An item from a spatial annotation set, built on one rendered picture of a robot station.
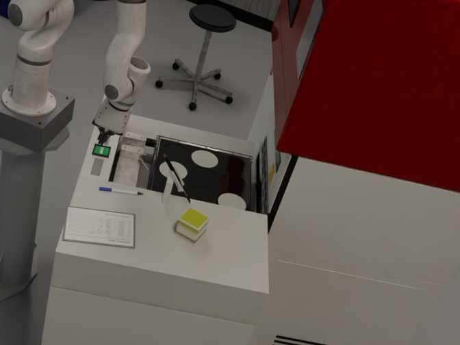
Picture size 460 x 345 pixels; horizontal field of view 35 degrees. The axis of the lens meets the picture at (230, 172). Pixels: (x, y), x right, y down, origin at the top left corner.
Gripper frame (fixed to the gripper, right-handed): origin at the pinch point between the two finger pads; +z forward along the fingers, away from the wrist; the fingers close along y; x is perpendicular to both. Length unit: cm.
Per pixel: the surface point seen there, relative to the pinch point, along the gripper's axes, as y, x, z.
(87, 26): 17, -260, 107
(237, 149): -53, -38, 9
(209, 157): -40.0, -18.2, 3.4
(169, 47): -40, -257, 95
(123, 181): -12.3, 3.0, 11.5
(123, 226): -13.5, 34.5, 2.2
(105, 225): -8.3, 35.8, 3.4
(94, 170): -1.3, 10.1, 6.1
